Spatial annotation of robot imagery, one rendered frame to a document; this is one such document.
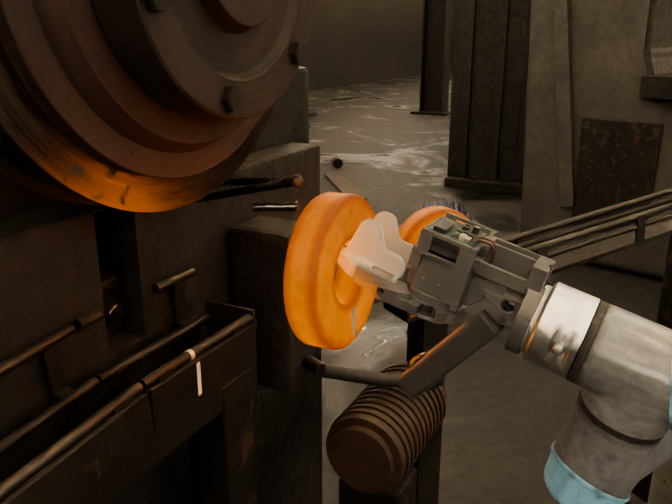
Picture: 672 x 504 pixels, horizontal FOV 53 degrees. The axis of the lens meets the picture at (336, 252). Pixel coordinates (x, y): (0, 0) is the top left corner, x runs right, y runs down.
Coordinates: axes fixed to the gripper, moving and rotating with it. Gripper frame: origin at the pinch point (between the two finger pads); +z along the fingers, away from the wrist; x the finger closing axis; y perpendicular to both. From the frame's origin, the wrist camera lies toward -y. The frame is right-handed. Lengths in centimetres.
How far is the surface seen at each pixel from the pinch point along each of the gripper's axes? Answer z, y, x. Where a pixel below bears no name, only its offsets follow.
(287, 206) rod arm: 8.4, 0.8, -3.9
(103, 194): 17.1, 2.5, 14.6
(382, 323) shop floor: 39, -95, -164
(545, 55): 35, 7, -272
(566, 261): -18, -13, -66
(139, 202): 16.7, 1.0, 10.2
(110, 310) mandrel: 23.3, -16.5, 4.5
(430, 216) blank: 2.7, -6.8, -41.6
